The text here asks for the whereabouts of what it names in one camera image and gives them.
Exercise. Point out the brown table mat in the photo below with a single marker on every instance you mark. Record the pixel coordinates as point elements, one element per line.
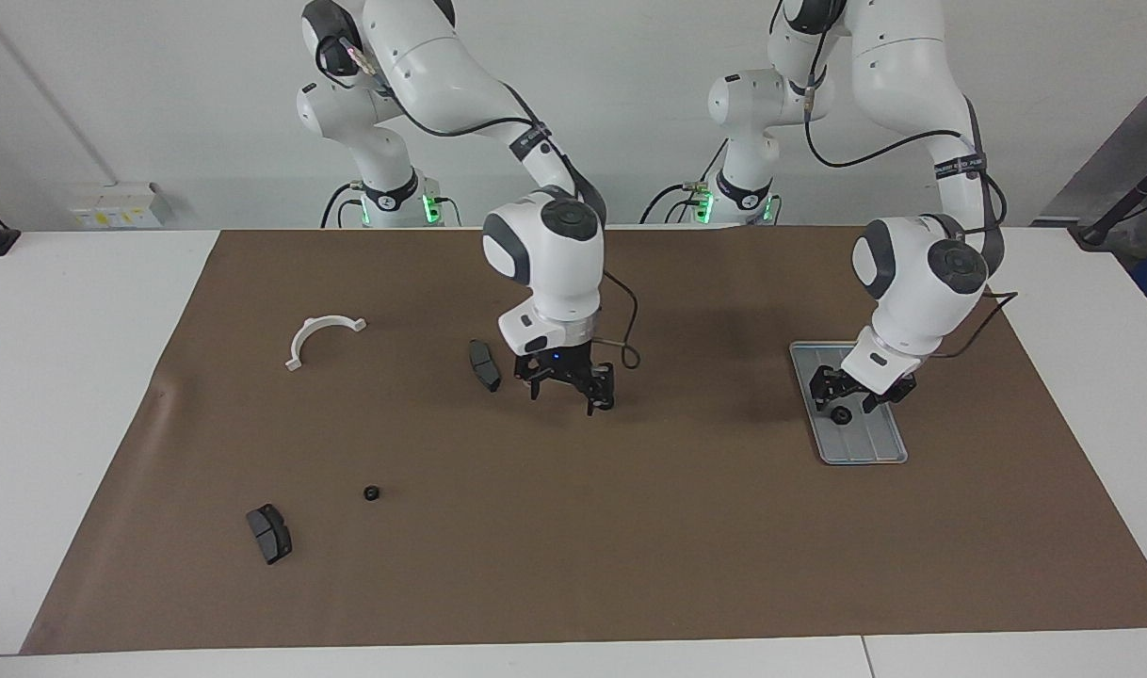
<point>630,527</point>

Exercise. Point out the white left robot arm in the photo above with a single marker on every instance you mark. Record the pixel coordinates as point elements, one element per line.
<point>922,273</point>

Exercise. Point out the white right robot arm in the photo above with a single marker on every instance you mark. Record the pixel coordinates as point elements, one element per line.
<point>545,254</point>

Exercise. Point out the black pole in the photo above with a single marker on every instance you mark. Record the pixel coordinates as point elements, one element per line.
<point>1124,202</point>

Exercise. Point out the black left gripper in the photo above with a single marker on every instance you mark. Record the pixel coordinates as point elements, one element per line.
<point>851,394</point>

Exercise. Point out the white wall socket box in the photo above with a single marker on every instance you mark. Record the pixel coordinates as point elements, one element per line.
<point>121,207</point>

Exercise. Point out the white curved plastic bracket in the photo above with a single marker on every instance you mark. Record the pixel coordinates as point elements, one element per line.
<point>324,322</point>

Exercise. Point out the silver ribbed metal tray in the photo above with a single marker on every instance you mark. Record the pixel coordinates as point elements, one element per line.
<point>870,438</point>

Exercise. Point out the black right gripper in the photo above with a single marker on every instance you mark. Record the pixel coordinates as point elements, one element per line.
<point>559,365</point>

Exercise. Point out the dark grey brake pad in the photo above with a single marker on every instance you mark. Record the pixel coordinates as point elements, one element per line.
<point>485,367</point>
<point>272,537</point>

